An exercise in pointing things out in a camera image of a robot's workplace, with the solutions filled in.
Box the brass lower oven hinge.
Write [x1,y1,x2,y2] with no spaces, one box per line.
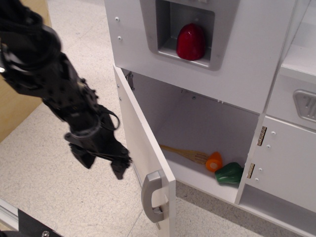
[247,163,255,179]

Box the brass upper oven hinge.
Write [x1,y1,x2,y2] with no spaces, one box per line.
[257,126,267,146]

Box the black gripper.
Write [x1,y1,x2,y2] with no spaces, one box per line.
[65,112,131,180]

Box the white low fridge door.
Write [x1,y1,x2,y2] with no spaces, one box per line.
[114,67,176,237]

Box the white oven door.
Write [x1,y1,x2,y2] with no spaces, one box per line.
[247,117,316,212]

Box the grey ice dispenser recess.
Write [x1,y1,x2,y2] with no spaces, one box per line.
[140,0,239,71]

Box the green toy pepper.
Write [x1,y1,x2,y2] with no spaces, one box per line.
[215,162,244,184]

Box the light wooden panel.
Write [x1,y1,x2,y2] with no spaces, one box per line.
[0,0,51,141]

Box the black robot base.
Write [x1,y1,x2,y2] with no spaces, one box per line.
[0,210,62,237]

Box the silver fridge door handle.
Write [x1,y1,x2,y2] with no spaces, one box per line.
[141,171,167,223]

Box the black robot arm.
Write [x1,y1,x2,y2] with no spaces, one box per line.
[0,0,131,179]

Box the silver upper door hinge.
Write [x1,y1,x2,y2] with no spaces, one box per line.
[125,72,135,91]

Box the aluminium frame rail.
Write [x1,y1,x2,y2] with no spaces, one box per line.
[0,198,19,231]

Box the white toy kitchen cabinet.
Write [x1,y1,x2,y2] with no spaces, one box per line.
[105,0,316,237]

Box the wooden toy spatula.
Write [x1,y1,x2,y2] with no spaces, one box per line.
[159,144,209,164]

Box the brass oven hinge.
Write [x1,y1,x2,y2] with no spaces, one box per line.
[257,126,267,146]
[247,163,255,179]

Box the red toy pepper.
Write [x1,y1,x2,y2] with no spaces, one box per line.
[176,23,206,61]

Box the orange toy carrot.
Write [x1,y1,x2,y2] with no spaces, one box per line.
[205,152,223,172]

